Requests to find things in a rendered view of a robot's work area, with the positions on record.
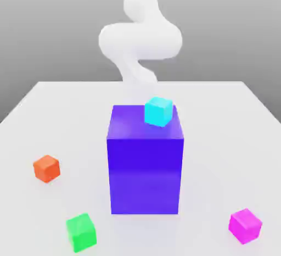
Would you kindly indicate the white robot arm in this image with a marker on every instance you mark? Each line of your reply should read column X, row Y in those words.
column 140, row 40

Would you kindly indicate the small cyan cube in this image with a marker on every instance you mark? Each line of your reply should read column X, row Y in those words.
column 158, row 112

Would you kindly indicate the small orange cube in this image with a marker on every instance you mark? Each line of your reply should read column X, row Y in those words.
column 46, row 169

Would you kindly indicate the small green cube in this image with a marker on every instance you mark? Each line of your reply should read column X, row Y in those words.
column 81, row 233

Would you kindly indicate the small magenta cube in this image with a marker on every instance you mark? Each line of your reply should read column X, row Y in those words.
column 244, row 226

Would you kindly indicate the large purple box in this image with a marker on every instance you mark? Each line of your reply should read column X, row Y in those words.
column 145, row 172

